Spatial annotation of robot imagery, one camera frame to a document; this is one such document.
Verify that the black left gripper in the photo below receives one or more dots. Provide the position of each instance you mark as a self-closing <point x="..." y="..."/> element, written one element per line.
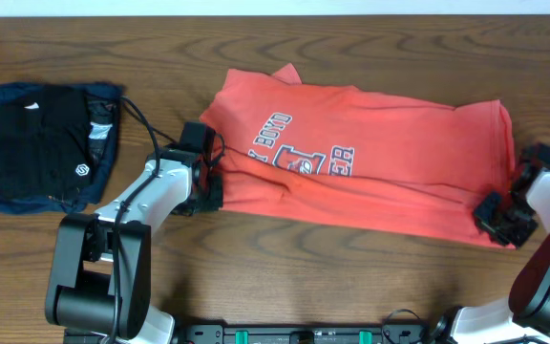
<point x="206" y="197"/>

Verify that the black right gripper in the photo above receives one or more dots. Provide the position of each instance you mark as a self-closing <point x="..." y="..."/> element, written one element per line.
<point x="484" y="222"/>

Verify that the red printed t-shirt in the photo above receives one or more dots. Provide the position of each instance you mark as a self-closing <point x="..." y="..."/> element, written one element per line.
<point x="341" y="156"/>

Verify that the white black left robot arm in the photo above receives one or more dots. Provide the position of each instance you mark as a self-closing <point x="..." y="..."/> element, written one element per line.
<point x="100" y="280"/>

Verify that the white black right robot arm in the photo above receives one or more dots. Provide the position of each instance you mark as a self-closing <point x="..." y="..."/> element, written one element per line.
<point x="524" y="315"/>

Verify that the folded navy blue garment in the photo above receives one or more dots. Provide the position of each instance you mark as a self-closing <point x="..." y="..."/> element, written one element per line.
<point x="102" y="102"/>

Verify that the folded black polo shirt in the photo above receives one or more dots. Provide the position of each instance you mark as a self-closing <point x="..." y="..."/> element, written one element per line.
<point x="44" y="147"/>

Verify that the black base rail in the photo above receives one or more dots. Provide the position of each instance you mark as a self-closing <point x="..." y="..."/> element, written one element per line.
<point x="414" y="331"/>

